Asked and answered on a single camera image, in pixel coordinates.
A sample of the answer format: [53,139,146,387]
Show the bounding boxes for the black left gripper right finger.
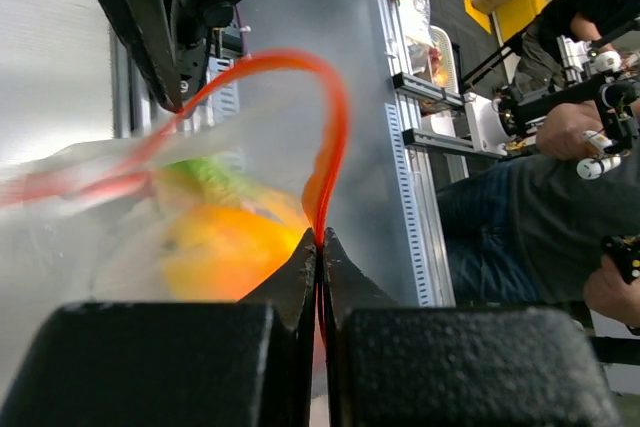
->
[322,230,622,426]

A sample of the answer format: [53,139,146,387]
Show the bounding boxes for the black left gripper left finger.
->
[1,232,317,426]

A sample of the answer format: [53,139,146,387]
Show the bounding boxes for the orange yellow mango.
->
[160,204,309,301]

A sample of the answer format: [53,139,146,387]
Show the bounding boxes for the clear orange-zip plastic bag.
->
[1,50,350,374]

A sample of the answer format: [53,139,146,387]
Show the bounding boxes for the white cauliflower with leaves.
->
[156,157,259,207]

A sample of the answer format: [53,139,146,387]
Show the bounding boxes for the person's left hand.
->
[583,255,639,329]

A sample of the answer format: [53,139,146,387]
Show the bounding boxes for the person's right hand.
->
[536,101,602,161]

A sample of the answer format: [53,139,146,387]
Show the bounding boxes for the seated person grey shirt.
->
[437,149,639,305]

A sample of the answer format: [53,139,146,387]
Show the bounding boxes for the standing person dark clothes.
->
[513,0,639,94]

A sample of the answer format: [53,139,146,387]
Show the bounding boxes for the white slotted cable duct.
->
[385,103,435,307]

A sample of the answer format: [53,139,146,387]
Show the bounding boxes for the aluminium rail frame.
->
[109,0,481,308]

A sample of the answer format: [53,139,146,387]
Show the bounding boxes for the teleoperation leader arm handle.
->
[492,52,639,180]

